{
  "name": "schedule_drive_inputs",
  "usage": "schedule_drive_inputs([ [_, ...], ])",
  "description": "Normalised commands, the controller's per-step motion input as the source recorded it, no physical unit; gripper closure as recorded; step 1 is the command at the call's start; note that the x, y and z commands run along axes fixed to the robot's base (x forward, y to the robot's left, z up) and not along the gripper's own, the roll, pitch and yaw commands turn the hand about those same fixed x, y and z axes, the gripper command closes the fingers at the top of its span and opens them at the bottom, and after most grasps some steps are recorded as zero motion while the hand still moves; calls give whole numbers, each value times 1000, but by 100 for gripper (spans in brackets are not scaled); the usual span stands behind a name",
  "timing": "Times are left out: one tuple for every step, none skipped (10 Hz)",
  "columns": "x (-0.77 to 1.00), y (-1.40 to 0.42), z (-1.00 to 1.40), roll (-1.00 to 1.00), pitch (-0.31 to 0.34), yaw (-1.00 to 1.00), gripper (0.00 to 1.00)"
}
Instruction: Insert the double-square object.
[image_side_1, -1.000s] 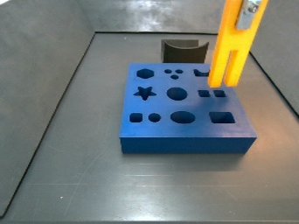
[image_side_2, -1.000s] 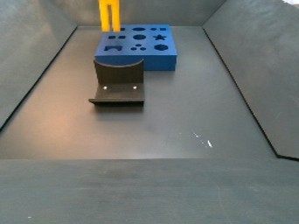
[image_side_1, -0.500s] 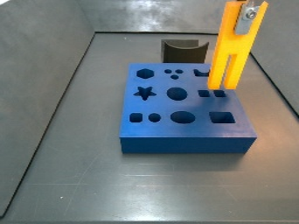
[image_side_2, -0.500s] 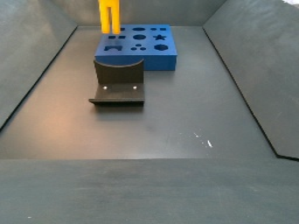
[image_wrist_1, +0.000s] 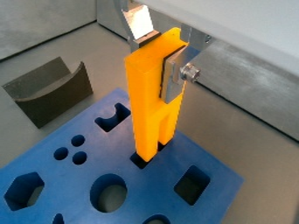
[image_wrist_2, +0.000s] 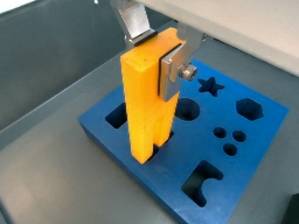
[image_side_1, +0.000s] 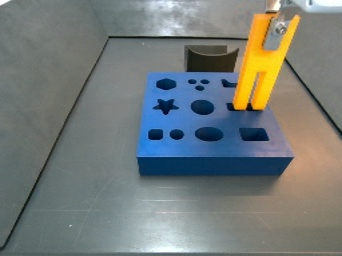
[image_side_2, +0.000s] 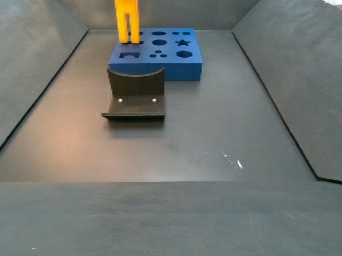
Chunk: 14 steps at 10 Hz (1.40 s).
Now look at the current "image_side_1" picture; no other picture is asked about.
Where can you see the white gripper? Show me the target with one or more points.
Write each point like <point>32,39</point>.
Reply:
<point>280,22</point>

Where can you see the orange double-square peg object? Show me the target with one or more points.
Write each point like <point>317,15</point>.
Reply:
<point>261,65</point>

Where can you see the black curved holder stand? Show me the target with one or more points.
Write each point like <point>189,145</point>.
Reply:
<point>211,58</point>

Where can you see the blue foam shape-sorter block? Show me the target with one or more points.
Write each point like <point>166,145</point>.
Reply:
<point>196,135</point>

